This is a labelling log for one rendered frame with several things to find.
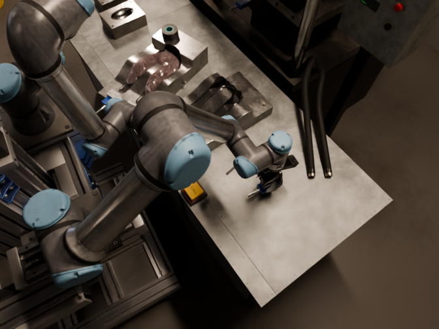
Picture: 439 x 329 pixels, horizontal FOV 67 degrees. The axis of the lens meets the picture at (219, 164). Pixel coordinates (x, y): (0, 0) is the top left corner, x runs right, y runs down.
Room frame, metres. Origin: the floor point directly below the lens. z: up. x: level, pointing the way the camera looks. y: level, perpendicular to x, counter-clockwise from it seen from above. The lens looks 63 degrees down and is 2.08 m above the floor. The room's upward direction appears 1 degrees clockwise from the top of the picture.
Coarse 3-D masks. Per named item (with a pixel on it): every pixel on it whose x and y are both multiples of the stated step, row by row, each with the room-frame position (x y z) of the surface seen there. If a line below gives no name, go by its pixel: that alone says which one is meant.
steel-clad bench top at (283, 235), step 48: (144, 0) 1.73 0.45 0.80; (96, 48) 1.34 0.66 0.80; (144, 48) 1.34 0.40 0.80; (240, 192) 0.53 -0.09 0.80; (288, 192) 0.54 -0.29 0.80; (336, 192) 0.54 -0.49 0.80; (384, 192) 0.54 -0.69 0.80; (240, 240) 0.33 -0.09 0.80; (288, 240) 0.33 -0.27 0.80; (336, 240) 0.34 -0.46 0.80
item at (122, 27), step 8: (112, 8) 1.56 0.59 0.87; (120, 8) 1.56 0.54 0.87; (128, 8) 1.57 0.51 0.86; (136, 8) 1.56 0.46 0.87; (104, 16) 1.50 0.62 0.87; (112, 16) 1.51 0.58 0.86; (120, 16) 1.53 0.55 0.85; (128, 16) 1.50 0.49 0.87; (136, 16) 1.50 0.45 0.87; (144, 16) 1.52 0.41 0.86; (104, 24) 1.50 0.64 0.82; (112, 24) 1.44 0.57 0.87; (120, 24) 1.44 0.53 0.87; (128, 24) 1.46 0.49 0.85; (136, 24) 1.49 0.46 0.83; (144, 24) 1.51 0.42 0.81; (112, 32) 1.41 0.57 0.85; (120, 32) 1.43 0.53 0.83; (128, 32) 1.45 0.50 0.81
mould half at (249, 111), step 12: (216, 72) 1.06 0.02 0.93; (204, 84) 1.00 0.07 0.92; (240, 84) 1.06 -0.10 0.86; (192, 96) 0.96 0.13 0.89; (216, 96) 0.93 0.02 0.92; (228, 96) 0.93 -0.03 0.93; (252, 96) 0.99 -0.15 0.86; (204, 108) 0.89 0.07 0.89; (216, 108) 0.88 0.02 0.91; (240, 108) 0.86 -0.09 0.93; (252, 108) 0.92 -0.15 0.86; (264, 108) 0.92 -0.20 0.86; (240, 120) 0.82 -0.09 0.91; (252, 120) 0.86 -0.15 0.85; (216, 144) 0.74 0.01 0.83
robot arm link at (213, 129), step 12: (144, 96) 0.47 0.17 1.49; (156, 96) 0.46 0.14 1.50; (168, 96) 0.47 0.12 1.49; (144, 108) 0.43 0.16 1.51; (192, 108) 0.52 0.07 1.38; (192, 120) 0.49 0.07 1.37; (204, 120) 0.52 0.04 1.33; (216, 120) 0.55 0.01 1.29; (228, 120) 0.60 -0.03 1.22; (204, 132) 0.50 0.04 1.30; (216, 132) 0.53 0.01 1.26; (228, 132) 0.55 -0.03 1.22; (240, 132) 0.58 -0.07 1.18; (228, 144) 0.55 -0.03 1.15
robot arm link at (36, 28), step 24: (24, 24) 0.60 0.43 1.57; (48, 24) 0.62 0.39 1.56; (24, 48) 0.57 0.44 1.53; (48, 48) 0.59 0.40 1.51; (24, 72) 0.56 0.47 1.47; (48, 72) 0.56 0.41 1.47; (72, 96) 0.57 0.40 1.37; (72, 120) 0.54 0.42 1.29; (96, 120) 0.57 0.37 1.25; (96, 144) 0.53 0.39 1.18
